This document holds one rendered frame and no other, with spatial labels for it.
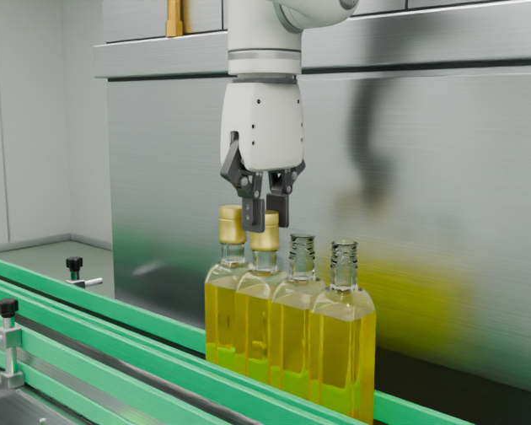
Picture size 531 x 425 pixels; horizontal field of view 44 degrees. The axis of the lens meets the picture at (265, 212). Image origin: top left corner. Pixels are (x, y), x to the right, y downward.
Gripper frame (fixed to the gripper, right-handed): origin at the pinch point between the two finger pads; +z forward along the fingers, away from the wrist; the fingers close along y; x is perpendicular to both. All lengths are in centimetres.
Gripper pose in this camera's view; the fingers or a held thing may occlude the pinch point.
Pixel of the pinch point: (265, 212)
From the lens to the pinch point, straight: 77.1
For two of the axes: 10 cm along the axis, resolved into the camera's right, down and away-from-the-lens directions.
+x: 7.3, 1.1, -6.7
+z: 0.0, 9.9, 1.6
